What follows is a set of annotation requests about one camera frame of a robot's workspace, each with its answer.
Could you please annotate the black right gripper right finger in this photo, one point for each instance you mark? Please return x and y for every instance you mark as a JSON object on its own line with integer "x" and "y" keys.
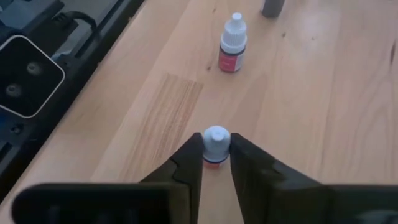
{"x": 264, "y": 186}

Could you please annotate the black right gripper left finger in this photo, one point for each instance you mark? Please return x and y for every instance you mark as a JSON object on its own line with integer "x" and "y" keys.
{"x": 192, "y": 161}

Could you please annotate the small dropper bottle red label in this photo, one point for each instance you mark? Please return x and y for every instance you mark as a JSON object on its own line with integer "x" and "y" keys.
{"x": 216, "y": 143}

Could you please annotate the small dropper bottle pink label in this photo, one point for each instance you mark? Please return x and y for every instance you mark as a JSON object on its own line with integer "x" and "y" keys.
{"x": 233, "y": 40}

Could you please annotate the small white-capped dropper bottle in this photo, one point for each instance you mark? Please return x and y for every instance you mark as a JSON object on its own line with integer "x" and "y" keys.
{"x": 272, "y": 7}

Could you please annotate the black table-level camera box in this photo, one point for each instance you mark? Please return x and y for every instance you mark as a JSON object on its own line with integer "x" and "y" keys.
{"x": 28, "y": 77}

